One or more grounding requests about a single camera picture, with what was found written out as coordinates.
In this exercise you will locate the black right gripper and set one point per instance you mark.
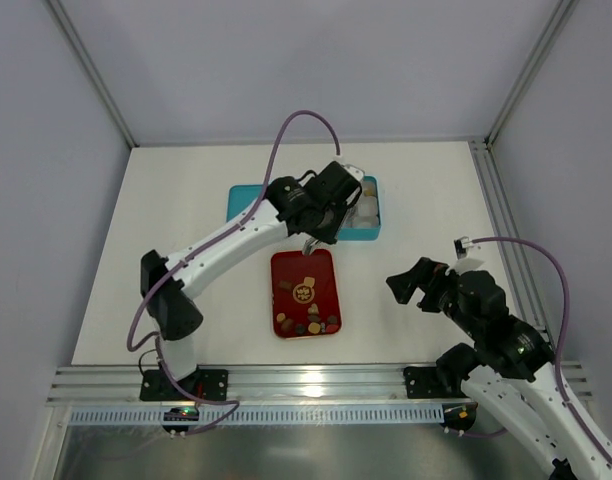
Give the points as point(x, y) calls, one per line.
point(427, 288)

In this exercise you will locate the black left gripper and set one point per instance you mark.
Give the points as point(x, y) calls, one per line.
point(328, 226)

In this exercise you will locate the silver metal tongs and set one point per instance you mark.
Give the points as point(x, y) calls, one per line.
point(310, 245)

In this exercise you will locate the teal tin lid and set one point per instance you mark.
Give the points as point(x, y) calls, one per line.
point(240, 197)

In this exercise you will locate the brown trapezoid chocolate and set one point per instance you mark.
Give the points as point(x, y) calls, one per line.
point(287, 326)

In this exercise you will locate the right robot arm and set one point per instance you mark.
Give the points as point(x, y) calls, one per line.
point(509, 369)

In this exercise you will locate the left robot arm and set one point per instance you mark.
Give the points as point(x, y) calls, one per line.
point(169, 285)

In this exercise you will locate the tan heart chocolate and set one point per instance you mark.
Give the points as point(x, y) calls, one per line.
point(313, 308)

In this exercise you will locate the tan round fluted chocolate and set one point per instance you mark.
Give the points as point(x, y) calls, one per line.
point(314, 328)

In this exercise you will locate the white paper cup liner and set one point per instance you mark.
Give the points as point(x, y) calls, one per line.
point(367, 207)
point(365, 222)

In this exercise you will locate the teal square tin box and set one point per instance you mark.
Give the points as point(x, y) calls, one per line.
point(347, 233)

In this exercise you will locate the red rectangular tray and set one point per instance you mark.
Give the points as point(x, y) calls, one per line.
point(293, 267)

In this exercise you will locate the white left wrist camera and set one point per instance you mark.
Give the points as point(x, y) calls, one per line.
point(352, 170)

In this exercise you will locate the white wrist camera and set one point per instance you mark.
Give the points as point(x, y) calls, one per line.
point(466, 260)
point(352, 170)

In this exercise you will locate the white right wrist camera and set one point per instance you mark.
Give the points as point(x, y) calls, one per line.
point(466, 260)

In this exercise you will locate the grey slotted cable duct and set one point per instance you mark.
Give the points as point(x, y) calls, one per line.
point(260, 415)

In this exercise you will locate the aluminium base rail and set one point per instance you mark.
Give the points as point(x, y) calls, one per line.
point(99, 385)

